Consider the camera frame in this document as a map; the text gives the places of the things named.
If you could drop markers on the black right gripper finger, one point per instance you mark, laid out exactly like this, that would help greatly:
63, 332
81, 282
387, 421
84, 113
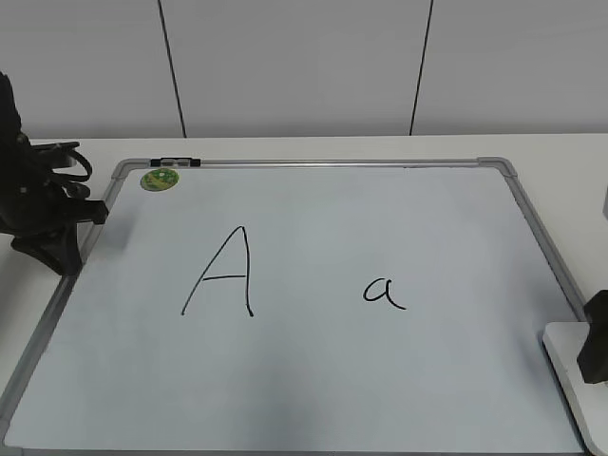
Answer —
592, 358

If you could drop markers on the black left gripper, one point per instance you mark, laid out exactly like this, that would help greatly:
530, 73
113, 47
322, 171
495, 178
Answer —
34, 198

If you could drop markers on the white board eraser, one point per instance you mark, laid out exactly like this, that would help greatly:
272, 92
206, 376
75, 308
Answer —
587, 402

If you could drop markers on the round green magnet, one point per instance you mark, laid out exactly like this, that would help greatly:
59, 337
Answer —
158, 180

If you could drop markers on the black clip on board frame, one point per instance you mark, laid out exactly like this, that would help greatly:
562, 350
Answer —
175, 163

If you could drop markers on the white board with grey frame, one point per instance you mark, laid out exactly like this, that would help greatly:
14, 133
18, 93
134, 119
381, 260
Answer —
389, 307

